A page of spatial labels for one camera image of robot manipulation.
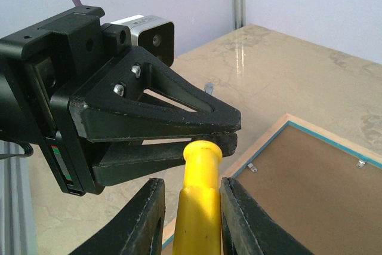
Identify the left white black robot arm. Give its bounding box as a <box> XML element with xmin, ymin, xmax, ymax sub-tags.
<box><xmin>1</xmin><ymin>5</ymin><xmax>241</xmax><ymax>196</ymax></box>

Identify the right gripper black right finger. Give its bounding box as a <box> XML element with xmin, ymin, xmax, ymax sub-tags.
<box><xmin>220</xmin><ymin>177</ymin><xmax>312</xmax><ymax>254</ymax></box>

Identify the teal wooden picture frame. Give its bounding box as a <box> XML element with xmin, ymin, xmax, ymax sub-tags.
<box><xmin>161</xmin><ymin>113</ymin><xmax>382</xmax><ymax>255</ymax></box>

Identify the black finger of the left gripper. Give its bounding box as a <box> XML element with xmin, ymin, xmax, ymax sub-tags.
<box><xmin>69</xmin><ymin>47</ymin><xmax>241</xmax><ymax>143</ymax></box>
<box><xmin>91</xmin><ymin>132</ymin><xmax>238</xmax><ymax>186</ymax></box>

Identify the yellow handled screwdriver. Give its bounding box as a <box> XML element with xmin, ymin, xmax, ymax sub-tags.
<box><xmin>172</xmin><ymin>140</ymin><xmax>222</xmax><ymax>254</ymax></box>

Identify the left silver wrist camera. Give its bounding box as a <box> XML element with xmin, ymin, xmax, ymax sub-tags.
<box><xmin>112</xmin><ymin>14</ymin><xmax>175</xmax><ymax>66</ymax></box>

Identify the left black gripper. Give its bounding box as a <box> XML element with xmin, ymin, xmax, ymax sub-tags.
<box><xmin>1</xmin><ymin>6</ymin><xmax>131</xmax><ymax>196</ymax></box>

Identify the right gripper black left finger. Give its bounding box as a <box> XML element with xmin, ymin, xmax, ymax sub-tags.
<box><xmin>71</xmin><ymin>178</ymin><xmax>165</xmax><ymax>254</ymax></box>

